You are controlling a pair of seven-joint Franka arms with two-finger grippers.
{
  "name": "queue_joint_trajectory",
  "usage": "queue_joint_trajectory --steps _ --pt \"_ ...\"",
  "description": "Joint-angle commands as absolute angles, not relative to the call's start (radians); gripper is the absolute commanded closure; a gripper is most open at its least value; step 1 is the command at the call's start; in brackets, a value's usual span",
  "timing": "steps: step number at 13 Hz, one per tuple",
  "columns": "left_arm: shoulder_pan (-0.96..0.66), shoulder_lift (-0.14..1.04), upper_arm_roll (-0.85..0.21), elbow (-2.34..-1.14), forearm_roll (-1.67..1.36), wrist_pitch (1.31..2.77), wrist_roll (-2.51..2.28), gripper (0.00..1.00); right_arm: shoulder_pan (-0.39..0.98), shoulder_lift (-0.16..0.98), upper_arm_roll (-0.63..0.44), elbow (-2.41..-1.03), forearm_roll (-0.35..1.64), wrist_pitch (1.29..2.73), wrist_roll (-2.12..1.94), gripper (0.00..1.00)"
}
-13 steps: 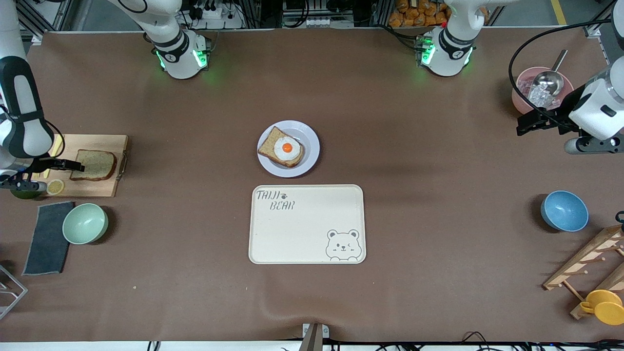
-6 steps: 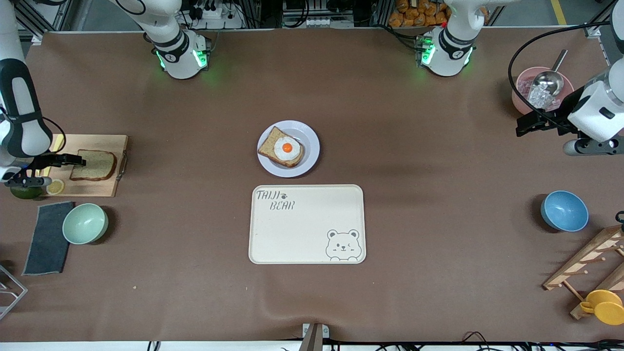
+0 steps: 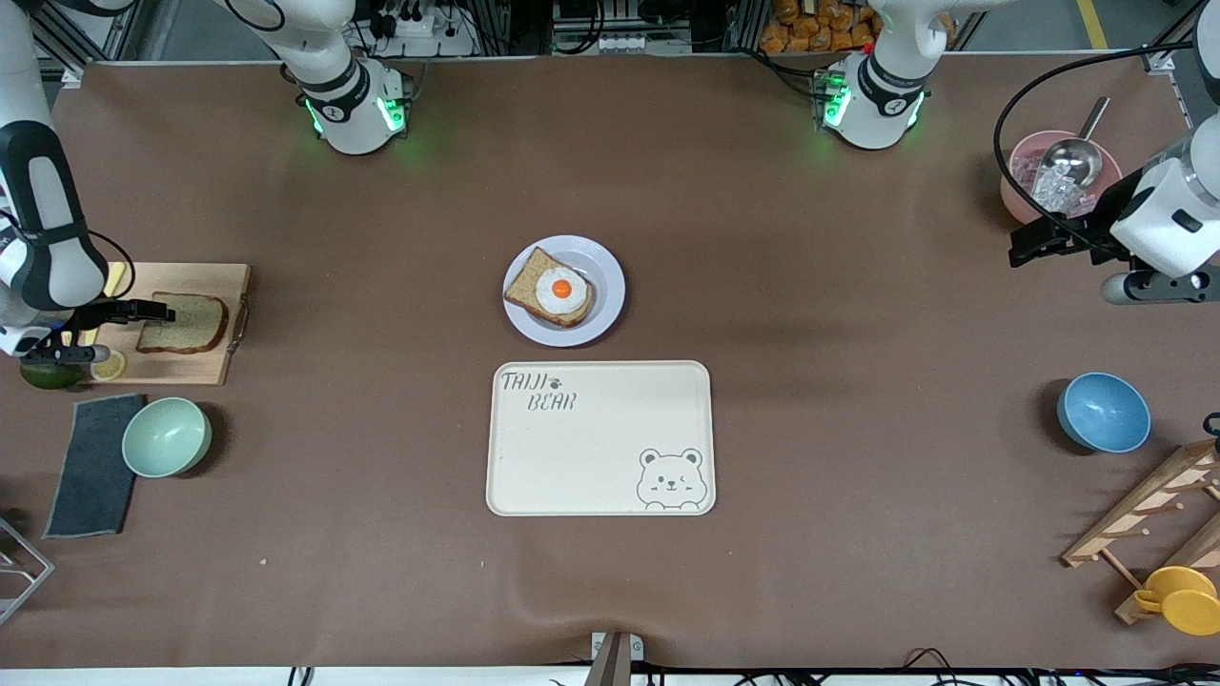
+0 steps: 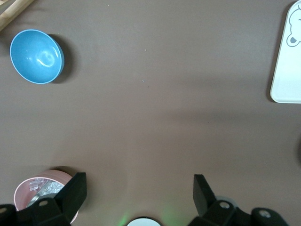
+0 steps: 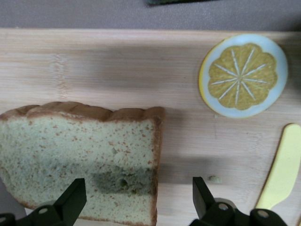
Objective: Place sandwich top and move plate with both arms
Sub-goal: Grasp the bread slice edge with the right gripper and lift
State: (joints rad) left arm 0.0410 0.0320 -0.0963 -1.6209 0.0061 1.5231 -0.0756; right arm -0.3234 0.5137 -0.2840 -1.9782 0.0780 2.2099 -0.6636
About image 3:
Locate blue bowl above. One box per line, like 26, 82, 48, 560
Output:
1056, 372, 1152, 454

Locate fried egg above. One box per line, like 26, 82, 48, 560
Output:
535, 268, 590, 318

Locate metal scoop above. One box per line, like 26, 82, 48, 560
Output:
1034, 96, 1112, 192

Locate pale round plate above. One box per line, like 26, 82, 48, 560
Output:
502, 234, 627, 348

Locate bread slice sandwich lid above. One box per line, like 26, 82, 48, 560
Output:
135, 292, 230, 355

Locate orange bread rolls bag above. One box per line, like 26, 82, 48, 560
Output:
761, 0, 883, 53

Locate white power strip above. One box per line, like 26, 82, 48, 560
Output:
367, 0, 478, 58
589, 31, 661, 55

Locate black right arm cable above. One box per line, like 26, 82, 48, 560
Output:
95, 233, 136, 298

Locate wooden cutting board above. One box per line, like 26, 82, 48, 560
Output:
57, 262, 253, 387

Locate metal wire rack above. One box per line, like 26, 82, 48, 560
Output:
0, 514, 55, 627

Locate metal table edge bracket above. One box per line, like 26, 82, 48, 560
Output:
584, 631, 645, 686

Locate cream bear print tray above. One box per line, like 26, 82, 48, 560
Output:
486, 360, 717, 517

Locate green avocado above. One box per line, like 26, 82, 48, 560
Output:
19, 358, 85, 391

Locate wooden cup rack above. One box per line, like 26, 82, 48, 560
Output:
1061, 438, 1220, 627

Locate dark grey cloth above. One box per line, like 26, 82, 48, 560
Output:
43, 393, 148, 539

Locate bread slice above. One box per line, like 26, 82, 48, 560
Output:
503, 247, 597, 330

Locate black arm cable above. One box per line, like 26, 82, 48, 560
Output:
95, 233, 136, 298
993, 40, 1197, 263

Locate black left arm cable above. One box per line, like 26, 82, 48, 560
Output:
993, 40, 1197, 263

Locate clear ice cubes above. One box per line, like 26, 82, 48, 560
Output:
1010, 152, 1097, 215

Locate mint green bowl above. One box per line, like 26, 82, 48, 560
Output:
121, 396, 213, 478

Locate yellow cup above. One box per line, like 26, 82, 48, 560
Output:
1133, 566, 1220, 636

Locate pink bowl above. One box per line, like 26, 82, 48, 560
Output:
999, 130, 1126, 226

